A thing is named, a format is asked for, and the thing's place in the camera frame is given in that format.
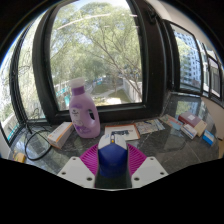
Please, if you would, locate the white framed picture card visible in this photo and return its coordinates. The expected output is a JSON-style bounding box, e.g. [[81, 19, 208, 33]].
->
[[104, 123, 141, 143]]

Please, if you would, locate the printed paper brochure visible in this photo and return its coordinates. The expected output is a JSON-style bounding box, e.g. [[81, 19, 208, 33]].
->
[[134, 118, 166, 135]]

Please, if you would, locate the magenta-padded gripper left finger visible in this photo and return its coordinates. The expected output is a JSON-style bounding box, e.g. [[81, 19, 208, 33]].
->
[[57, 143, 101, 189]]

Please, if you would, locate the blue and white computer mouse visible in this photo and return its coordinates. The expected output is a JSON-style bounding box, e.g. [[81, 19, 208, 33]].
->
[[97, 133, 129, 179]]

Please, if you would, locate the small blue box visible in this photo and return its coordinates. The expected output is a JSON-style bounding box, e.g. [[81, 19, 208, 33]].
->
[[202, 129, 217, 147]]

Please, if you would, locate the orange and white carton box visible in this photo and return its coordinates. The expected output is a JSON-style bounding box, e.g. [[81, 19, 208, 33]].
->
[[47, 121, 75, 150]]

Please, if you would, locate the black cable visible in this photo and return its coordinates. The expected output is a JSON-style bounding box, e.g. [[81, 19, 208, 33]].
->
[[23, 109, 54, 162]]

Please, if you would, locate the red book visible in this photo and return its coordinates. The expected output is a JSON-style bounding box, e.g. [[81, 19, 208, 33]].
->
[[178, 111, 208, 137]]

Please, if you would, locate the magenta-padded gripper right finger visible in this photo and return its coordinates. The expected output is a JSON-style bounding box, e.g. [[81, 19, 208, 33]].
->
[[126, 143, 169, 189]]

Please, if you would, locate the long colourful leaflet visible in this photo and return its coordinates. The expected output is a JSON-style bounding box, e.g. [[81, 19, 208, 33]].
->
[[159, 113, 184, 131]]

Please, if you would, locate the purple detergent bottle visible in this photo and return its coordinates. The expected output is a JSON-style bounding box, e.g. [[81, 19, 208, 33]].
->
[[68, 77, 102, 139]]

